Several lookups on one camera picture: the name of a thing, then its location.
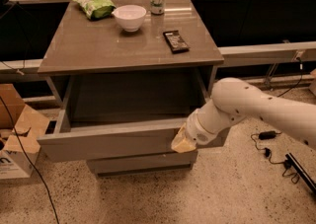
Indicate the tape-wrapped gripper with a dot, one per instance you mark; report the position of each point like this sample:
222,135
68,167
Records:
197,131

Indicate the grey top drawer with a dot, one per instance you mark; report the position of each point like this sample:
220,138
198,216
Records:
123,114

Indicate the grey drawer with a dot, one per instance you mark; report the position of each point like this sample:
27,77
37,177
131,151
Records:
142,164
123,114

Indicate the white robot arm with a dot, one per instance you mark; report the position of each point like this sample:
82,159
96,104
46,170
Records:
231,101

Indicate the grey lower drawer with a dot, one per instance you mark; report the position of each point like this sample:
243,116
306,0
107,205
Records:
142,164

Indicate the grey drawer cabinet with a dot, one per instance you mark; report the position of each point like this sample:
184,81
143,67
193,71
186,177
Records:
81,47

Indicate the black chocolate bar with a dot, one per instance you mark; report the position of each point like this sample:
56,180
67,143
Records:
176,42

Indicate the black bar on floor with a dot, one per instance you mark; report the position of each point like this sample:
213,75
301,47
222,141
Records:
301,172

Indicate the white bowl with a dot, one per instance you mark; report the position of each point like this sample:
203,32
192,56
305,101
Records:
130,17

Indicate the cardboard box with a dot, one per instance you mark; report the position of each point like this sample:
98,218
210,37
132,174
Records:
21,126

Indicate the green chip bag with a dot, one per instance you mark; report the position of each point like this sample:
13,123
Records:
96,9

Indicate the black power adapter with cable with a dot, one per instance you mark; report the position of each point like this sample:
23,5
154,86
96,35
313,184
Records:
269,135

